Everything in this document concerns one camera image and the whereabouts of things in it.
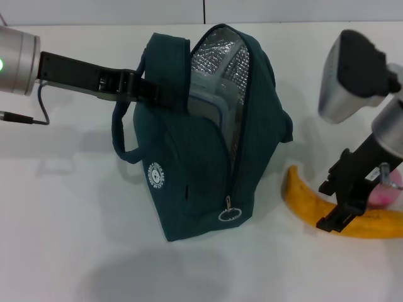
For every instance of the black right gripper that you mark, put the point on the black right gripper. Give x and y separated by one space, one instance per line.
355 176

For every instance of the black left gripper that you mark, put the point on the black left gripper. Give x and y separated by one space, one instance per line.
78 75

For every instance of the yellow banana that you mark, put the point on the yellow banana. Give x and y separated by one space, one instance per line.
305 201

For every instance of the pink peach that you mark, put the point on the pink peach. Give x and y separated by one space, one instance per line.
385 196

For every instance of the clear food container blue seal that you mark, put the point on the clear food container blue seal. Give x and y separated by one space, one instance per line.
204 104

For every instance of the dark teal insulated lunch bag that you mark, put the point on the dark teal insulated lunch bag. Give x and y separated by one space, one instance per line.
201 163

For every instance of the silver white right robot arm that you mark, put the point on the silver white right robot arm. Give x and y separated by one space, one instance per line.
390 126

